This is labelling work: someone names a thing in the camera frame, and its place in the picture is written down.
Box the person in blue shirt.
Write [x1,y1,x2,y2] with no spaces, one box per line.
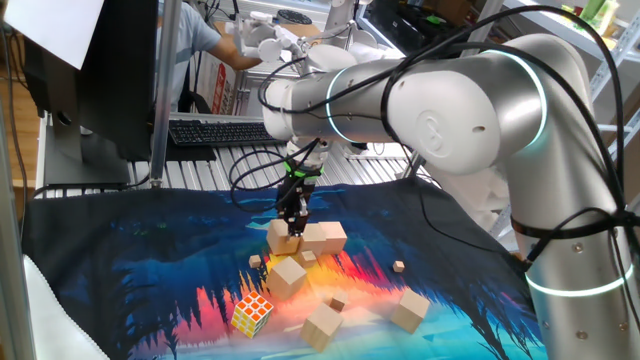
[158,0,224,114]

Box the white foam packing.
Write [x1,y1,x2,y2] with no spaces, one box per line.
[427,162,514,231]

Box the white robotic hand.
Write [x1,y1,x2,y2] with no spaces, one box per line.
[238,10,311,64]

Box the black computer monitor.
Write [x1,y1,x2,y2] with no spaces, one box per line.
[22,0,160,187]

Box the green bottle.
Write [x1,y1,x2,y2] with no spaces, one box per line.
[574,0,620,31]

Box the white paper sheet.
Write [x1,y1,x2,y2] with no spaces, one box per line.
[2,0,106,71]

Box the forest sunset printed cloth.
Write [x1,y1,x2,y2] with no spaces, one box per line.
[22,174,549,360]

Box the green flange ring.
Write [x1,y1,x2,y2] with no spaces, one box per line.
[283,159,325,180]

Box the person's forearm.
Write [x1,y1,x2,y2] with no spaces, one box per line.
[208,34,264,71]

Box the black storage crate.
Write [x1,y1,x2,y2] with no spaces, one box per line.
[357,0,481,56]

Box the black keyboard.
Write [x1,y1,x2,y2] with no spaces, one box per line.
[167,118,284,149]

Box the Rubik's cube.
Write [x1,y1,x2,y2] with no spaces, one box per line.
[230,290,275,340]

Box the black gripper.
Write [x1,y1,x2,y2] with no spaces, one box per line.
[275,173,322,239]

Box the black round disc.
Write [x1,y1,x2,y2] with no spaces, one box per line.
[276,8,314,26]

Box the red white printed box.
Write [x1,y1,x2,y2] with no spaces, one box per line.
[208,62,237,116]

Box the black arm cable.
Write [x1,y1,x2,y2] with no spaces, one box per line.
[227,4,640,331]

